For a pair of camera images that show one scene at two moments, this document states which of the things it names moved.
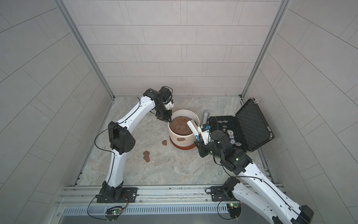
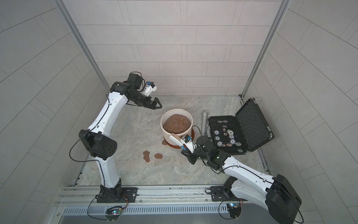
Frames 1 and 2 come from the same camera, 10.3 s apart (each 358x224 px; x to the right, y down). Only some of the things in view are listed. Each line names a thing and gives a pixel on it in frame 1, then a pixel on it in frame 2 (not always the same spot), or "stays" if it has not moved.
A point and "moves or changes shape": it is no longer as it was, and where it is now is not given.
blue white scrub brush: x=194 y=128 -> x=176 y=138
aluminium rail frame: x=147 y=197 stays
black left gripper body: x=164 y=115 -> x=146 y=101
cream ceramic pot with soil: x=180 y=134 moves or changes shape
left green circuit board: x=115 y=210 stays
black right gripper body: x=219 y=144 -> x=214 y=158
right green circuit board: x=235 y=209 stays
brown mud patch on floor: x=146 y=156 stays
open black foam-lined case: x=248 y=129 stays
